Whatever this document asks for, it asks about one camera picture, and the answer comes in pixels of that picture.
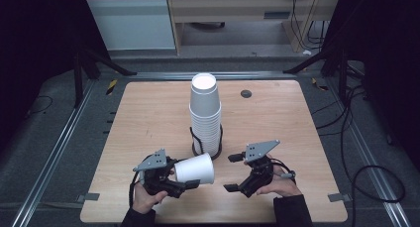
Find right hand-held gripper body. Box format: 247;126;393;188
244;140;281;198

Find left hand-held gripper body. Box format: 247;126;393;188
133;148;181;198

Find white disposable paper cup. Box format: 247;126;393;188
173;152;216;185

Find black wire cup holder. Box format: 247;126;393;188
188;124;224;162

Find stack of white cups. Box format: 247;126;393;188
188;72;223;157

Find person's left hand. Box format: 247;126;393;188
132;182;169;215

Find person's right hand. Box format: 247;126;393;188
256;154;303;198

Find yellow black tape strip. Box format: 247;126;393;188
105;78;119;96
311;77;330;92

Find black metal stand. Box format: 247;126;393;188
72;48;137;108
282;43;351;103

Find white cabinet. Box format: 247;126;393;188
86;0;176;52

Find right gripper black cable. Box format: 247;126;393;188
269;158;297;182

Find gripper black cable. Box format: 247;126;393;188
128;171;141;209
269;158;297;182

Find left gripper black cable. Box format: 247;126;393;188
128;171;141;209

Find grey table bracket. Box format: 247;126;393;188
327;192;352;203
76;192;101;203

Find black floor cable bundle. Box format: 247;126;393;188
311;84;368;138

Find black looped floor cable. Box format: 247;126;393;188
340;87;406;227

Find metal floor rail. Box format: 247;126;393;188
11;80;97;227
325;77;412;227

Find thin black floor cable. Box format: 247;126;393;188
26;94;53;118

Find black hanging desk cables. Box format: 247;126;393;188
290;0;329;52

